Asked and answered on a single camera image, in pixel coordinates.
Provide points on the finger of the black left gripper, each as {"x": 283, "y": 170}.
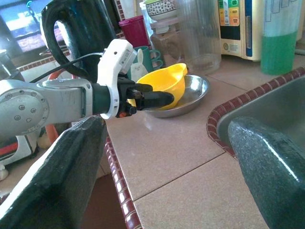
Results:
{"x": 143, "y": 87}
{"x": 157, "y": 100}

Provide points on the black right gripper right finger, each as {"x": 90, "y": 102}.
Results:
{"x": 271, "y": 171}

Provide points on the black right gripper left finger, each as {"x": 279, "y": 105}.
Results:
{"x": 54, "y": 181}

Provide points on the yellow plastic bowl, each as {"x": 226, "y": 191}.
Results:
{"x": 166, "y": 81}

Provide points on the green mug white rabbit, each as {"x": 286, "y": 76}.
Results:
{"x": 143, "y": 64}

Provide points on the stainless steel plate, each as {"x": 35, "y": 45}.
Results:
{"x": 195, "y": 90}

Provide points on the clear plastic food container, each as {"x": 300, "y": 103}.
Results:
{"x": 166, "y": 43}

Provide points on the white red appliance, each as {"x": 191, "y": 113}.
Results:
{"x": 14, "y": 148}

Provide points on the magenta plastic cup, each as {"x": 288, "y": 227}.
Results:
{"x": 134, "y": 31}

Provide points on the stainless steel sink basin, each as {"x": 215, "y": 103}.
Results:
{"x": 269, "y": 100}

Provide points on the clear ribbed pitcher orange lid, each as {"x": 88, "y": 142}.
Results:
{"x": 200, "y": 35}

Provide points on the patterned ceramic bowl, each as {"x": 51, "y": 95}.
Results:
{"x": 160, "y": 9}

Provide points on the cream water purifier unit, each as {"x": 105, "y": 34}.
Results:
{"x": 240, "y": 28}

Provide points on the green liquid bottle blue cap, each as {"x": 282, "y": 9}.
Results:
{"x": 278, "y": 52}

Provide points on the dark screen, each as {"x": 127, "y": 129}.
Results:
{"x": 19, "y": 26}

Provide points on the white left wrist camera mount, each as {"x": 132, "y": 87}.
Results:
{"x": 112, "y": 62}

